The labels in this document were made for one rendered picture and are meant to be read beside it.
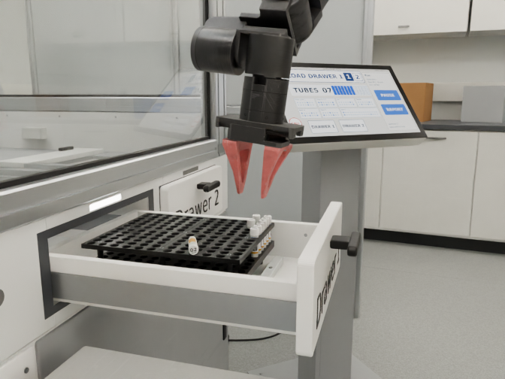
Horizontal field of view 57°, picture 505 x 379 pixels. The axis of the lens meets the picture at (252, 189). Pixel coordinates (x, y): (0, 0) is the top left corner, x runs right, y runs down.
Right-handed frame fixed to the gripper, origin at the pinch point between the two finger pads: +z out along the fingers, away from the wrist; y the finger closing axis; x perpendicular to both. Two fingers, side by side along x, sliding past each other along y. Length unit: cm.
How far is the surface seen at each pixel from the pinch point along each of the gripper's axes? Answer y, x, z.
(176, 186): 21.6, -21.0, 7.6
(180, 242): 7.9, 3.7, 8.2
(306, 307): -11.4, 12.9, 8.1
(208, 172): 22.3, -37.4, 7.5
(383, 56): 12, -365, -45
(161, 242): 10.6, 4.0, 8.8
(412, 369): -39, -126, 92
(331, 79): 8, -97, -17
